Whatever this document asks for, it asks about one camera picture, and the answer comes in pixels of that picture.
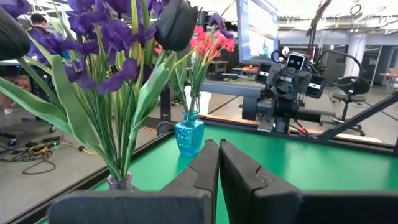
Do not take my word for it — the green table mat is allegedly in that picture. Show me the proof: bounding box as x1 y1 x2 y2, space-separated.
37 124 398 224

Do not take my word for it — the black office chair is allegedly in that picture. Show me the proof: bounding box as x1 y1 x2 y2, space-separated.
331 76 371 137

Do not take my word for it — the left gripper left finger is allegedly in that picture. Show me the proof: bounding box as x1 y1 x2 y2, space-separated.
48 139 220 224

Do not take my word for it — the black artificial tulip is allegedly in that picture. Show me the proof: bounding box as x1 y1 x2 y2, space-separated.
0 6 125 184
124 0 199 184

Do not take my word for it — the person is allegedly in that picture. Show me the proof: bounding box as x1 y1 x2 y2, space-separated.
26 13 68 94

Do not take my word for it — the computer monitor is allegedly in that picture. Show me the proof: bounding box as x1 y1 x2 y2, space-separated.
235 0 280 67

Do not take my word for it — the blue glass vase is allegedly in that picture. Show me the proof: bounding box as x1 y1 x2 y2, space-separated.
174 111 205 157

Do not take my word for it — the black boom stand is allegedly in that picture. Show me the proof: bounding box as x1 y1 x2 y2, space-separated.
306 0 332 52

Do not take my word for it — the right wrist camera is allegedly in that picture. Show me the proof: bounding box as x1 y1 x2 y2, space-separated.
285 52 308 72

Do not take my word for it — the yellow floor cable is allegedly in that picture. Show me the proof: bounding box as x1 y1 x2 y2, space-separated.
29 141 96 156

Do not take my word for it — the black frame clamp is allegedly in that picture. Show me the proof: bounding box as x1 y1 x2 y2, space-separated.
157 120 175 136

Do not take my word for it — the grey desk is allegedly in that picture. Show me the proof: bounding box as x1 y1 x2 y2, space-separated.
200 79 336 122

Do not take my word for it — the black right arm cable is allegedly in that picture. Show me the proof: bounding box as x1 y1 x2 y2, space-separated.
313 49 364 88

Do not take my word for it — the black rig post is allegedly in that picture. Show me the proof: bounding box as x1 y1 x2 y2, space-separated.
159 51 172 124

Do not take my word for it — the red artificial flower bunch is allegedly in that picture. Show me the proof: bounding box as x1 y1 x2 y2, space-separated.
186 29 236 114
155 25 218 114

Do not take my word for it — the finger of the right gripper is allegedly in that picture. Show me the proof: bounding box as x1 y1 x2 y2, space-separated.
305 73 326 100
255 63 272 84

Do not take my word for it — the purple artificial flower bunch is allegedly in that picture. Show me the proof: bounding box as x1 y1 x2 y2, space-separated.
0 0 131 184
63 0 234 184

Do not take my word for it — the pink glass vase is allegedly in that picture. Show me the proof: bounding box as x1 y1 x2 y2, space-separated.
107 172 134 191

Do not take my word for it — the white bin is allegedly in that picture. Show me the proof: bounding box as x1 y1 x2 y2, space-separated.
185 85 212 116

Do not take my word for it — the black power strip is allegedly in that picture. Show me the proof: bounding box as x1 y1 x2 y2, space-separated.
24 136 63 149

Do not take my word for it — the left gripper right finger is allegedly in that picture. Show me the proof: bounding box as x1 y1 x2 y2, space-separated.
219 139 398 224

